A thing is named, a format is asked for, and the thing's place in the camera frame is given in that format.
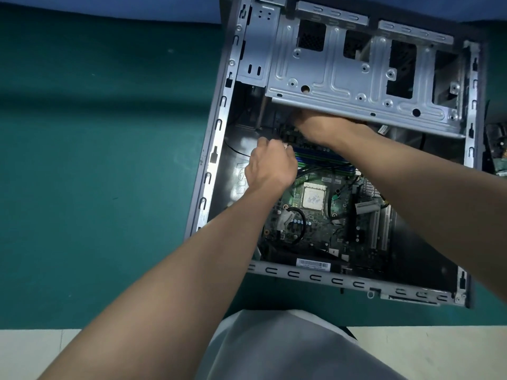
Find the person's grey garment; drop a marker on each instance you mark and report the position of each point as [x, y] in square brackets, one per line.
[293, 348]

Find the person's right forearm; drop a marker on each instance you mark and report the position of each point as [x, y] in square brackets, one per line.
[427, 201]

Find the silver processor chip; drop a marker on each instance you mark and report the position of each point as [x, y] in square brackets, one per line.
[315, 195]

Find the person's left fingers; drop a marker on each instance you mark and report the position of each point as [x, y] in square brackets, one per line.
[273, 144]

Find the white expansion slot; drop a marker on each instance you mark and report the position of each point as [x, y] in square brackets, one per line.
[386, 229]
[374, 229]

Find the silver metal drive cage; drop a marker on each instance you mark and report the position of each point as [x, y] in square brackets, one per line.
[336, 87]

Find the small silver heatsink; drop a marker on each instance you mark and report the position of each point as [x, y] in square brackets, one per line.
[371, 187]

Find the grey metal computer case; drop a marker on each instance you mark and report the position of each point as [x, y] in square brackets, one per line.
[216, 154]

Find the white barcode label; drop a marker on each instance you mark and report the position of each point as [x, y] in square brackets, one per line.
[313, 263]

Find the green motherboard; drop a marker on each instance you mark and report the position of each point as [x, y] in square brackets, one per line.
[317, 233]

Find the person's right hand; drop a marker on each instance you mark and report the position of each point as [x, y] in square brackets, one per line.
[328, 130]

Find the person's left hand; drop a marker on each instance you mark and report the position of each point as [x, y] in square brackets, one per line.
[271, 170]

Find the blue cloth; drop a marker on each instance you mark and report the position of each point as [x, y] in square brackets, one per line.
[99, 5]

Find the person's left forearm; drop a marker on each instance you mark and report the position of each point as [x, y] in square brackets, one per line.
[178, 273]

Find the person's right fingers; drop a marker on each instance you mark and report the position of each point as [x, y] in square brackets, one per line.
[304, 123]

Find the green table cloth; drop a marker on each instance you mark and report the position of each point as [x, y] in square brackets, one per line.
[99, 174]

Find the loose green circuit board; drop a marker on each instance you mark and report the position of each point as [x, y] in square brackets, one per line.
[498, 150]

